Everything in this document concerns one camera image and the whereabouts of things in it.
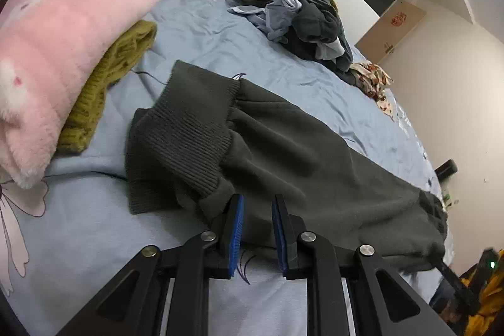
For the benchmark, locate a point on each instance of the person in yellow top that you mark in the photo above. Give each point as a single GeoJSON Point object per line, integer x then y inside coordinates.
{"type": "Point", "coordinates": [488, 319]}

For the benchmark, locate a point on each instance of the blue floral duvet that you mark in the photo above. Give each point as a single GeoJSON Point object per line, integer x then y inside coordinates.
{"type": "Point", "coordinates": [73, 231]}

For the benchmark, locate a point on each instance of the black box on floor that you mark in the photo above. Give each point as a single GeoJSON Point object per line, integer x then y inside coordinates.
{"type": "Point", "coordinates": [446, 170]}

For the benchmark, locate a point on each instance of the pile of dark clothes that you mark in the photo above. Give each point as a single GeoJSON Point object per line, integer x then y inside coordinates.
{"type": "Point", "coordinates": [309, 29]}

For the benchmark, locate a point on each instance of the pink fluffy blanket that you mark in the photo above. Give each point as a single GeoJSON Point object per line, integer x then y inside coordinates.
{"type": "Point", "coordinates": [49, 48]}

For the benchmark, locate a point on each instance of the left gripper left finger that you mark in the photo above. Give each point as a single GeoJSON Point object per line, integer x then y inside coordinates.
{"type": "Point", "coordinates": [166, 291]}

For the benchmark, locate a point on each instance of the olive knitted garment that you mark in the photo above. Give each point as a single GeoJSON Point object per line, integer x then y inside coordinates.
{"type": "Point", "coordinates": [119, 59]}

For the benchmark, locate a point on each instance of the dark grey sweatpants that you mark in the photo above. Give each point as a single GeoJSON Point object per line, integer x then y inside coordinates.
{"type": "Point", "coordinates": [208, 137]}

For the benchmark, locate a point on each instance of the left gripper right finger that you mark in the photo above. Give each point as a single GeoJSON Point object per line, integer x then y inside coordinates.
{"type": "Point", "coordinates": [349, 291]}

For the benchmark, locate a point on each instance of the beige patterned garment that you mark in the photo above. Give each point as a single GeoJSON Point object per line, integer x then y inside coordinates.
{"type": "Point", "coordinates": [373, 81]}

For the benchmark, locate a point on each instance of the wooden door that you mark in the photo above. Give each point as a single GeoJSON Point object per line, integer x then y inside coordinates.
{"type": "Point", "coordinates": [389, 30]}

